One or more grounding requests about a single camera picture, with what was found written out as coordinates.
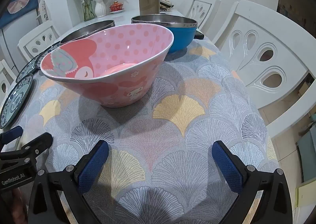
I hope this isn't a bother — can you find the fan pattern tablecloth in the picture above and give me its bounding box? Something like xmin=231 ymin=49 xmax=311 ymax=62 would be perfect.
xmin=5 ymin=39 xmax=280 ymax=224

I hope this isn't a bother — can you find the blue patterned plate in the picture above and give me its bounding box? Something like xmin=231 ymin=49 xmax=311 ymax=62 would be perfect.
xmin=0 ymin=74 xmax=34 ymax=129
xmin=15 ymin=61 xmax=41 ymax=83
xmin=35 ymin=41 xmax=61 ymax=69

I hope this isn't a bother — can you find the white rack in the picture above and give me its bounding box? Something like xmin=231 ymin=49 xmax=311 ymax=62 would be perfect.
xmin=36 ymin=0 xmax=52 ymax=25

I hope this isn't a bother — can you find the teal box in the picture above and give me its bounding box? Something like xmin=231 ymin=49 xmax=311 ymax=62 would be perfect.
xmin=297 ymin=132 xmax=316 ymax=182

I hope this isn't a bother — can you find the clear glass vase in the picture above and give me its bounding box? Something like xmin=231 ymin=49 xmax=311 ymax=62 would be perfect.
xmin=81 ymin=0 xmax=96 ymax=22

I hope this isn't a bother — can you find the small dark tabletop object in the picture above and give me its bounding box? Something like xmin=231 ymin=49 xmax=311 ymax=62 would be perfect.
xmin=160 ymin=0 xmax=174 ymax=12

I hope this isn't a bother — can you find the large stainless steel bowl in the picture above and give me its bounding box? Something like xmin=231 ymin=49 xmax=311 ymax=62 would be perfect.
xmin=60 ymin=20 xmax=116 ymax=44

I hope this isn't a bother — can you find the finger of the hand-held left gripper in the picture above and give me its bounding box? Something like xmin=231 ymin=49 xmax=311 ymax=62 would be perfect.
xmin=0 ymin=126 xmax=23 ymax=146
xmin=0 ymin=132 xmax=53 ymax=163

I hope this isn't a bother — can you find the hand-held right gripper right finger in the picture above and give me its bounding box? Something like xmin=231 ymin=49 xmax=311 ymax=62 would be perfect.
xmin=212 ymin=140 xmax=293 ymax=224

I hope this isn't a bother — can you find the blue bowl with steel inside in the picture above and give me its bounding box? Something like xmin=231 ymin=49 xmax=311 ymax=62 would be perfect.
xmin=131 ymin=15 xmax=198 ymax=53

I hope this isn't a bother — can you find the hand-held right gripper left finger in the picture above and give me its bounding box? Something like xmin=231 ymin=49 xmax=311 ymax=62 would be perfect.
xmin=28 ymin=140 xmax=110 ymax=224

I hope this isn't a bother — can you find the pink cartoon print bowl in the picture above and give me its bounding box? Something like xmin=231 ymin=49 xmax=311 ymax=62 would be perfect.
xmin=40 ymin=23 xmax=175 ymax=108

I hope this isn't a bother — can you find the person's left hand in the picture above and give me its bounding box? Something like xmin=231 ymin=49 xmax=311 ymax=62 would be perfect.
xmin=9 ymin=187 xmax=28 ymax=224

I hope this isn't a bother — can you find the white carved chair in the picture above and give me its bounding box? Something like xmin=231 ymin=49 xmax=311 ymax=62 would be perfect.
xmin=18 ymin=20 xmax=61 ymax=62
xmin=0 ymin=60 xmax=17 ymax=98
xmin=212 ymin=0 xmax=316 ymax=140
xmin=184 ymin=0 xmax=221 ymax=35

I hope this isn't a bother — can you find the white refrigerator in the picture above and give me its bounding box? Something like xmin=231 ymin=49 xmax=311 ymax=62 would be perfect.
xmin=0 ymin=4 xmax=43 ymax=69

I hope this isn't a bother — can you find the white ribbed vase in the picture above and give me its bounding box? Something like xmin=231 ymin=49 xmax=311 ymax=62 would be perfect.
xmin=94 ymin=0 xmax=107 ymax=18

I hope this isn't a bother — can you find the pale yellow board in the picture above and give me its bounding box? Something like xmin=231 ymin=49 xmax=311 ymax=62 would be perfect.
xmin=297 ymin=180 xmax=316 ymax=209

